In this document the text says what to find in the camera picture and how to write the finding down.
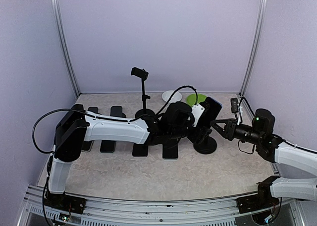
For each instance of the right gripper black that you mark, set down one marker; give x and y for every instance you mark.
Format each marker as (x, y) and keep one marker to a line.
(230, 130)

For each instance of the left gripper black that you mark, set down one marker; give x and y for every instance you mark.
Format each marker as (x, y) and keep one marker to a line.
(200, 134)

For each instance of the black round base stand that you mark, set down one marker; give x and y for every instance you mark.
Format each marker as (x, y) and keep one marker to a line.
(208, 146)

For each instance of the black phone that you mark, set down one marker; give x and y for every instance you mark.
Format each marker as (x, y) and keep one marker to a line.
(212, 109)
(140, 150)
(107, 146)

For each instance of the tall black clamp phone mount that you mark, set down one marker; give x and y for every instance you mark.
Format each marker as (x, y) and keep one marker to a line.
(143, 75)

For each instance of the dark grey folding phone stand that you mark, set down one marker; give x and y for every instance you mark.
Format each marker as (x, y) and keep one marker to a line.
(93, 110)

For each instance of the phone with clear case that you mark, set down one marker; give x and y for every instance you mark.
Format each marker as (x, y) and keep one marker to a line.
(86, 147)

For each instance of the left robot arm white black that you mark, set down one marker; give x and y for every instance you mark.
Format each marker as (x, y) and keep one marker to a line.
(78, 126)

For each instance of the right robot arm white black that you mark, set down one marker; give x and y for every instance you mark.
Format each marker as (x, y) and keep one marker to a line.
(274, 149)

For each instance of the green plate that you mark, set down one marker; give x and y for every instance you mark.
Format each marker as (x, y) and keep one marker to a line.
(195, 99)

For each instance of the white ceramic bowl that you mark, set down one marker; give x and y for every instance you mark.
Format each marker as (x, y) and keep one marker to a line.
(175, 97)

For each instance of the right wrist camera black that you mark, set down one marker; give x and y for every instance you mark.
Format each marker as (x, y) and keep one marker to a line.
(234, 105)

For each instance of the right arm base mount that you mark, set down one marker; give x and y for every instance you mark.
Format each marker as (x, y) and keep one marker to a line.
(257, 202)

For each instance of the front aluminium rail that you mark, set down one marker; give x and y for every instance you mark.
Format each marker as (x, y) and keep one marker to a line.
(98, 211)

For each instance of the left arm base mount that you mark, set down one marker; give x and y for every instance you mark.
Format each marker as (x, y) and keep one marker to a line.
(64, 202)

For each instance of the right aluminium frame post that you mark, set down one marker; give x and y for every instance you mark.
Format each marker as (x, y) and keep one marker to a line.
(254, 47)

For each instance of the aluminium frame post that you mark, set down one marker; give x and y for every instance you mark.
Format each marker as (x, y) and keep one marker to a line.
(254, 47)
(64, 47)

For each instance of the left aluminium frame post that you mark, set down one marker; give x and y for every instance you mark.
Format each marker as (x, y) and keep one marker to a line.
(64, 47)

